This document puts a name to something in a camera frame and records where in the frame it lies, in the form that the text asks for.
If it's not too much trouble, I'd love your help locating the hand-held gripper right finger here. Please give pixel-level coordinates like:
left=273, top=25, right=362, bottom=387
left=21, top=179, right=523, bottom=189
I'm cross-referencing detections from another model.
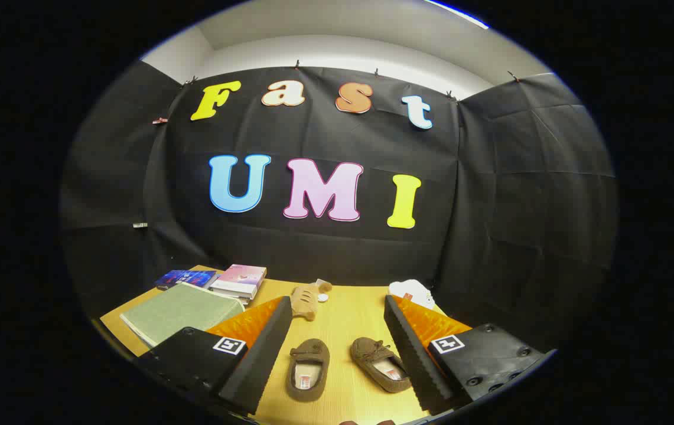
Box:
left=383, top=294, right=557, bottom=415

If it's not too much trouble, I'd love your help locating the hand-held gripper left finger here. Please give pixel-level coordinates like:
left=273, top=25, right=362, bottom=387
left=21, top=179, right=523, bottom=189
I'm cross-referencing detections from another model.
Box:
left=136, top=296, right=294, bottom=415

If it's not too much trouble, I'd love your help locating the brown suede moccasin shoe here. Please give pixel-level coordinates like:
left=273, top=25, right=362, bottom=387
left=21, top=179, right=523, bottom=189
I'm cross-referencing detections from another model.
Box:
left=350, top=336, right=413, bottom=394
left=285, top=338, right=331, bottom=403

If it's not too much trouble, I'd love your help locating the green fabric storage box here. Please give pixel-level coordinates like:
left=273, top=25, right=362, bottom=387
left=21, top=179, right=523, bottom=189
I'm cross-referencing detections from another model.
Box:
left=119, top=282, right=246, bottom=349

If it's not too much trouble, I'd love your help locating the white plush toy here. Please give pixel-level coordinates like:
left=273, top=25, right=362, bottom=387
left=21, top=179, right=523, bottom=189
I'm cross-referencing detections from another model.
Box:
left=388, top=279, right=437, bottom=310

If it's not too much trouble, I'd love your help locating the white-edged book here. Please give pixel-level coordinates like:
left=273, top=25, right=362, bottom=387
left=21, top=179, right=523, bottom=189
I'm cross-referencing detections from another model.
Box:
left=210, top=288, right=258, bottom=306

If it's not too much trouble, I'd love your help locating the tan bread plush toy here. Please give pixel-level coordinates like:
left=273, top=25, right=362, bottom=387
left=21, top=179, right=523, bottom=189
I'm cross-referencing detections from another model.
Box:
left=289, top=280, right=333, bottom=322

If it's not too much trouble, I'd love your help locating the pink cover book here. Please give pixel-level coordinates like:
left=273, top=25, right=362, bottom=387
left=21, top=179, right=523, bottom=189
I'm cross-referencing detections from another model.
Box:
left=210, top=264, right=268, bottom=296

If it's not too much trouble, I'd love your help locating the blue cover book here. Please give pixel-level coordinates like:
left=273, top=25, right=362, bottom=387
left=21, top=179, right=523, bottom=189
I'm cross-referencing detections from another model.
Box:
left=155, top=269, right=219, bottom=291

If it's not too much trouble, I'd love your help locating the black backdrop cloth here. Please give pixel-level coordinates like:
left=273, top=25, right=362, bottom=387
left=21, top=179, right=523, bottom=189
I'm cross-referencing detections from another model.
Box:
left=59, top=59, right=619, bottom=355

